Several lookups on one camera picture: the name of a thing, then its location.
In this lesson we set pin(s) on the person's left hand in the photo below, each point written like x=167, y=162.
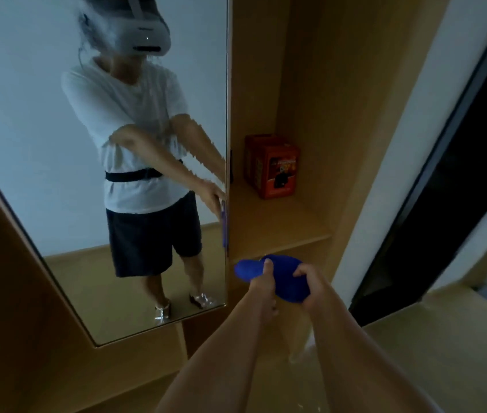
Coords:
x=263, y=288

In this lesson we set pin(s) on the person's right hand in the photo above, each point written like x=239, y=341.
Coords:
x=316, y=286

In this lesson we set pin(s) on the person's left thumb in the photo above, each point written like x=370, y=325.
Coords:
x=267, y=269

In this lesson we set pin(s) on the person's right thumb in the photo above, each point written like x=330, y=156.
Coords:
x=302, y=270

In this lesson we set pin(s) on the blue cloth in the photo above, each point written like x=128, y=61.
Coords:
x=286, y=277

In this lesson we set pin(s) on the person's right forearm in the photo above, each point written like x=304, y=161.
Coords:
x=355, y=356

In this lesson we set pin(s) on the person's left forearm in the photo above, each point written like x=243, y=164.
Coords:
x=222, y=356

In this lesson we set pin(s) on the red printed box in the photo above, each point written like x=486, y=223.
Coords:
x=274, y=167

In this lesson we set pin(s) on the light wooden shelf cabinet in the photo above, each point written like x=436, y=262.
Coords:
x=334, y=103

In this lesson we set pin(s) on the black door frame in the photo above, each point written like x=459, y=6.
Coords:
x=450, y=167

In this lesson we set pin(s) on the frameless wall mirror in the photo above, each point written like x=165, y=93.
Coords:
x=32, y=124

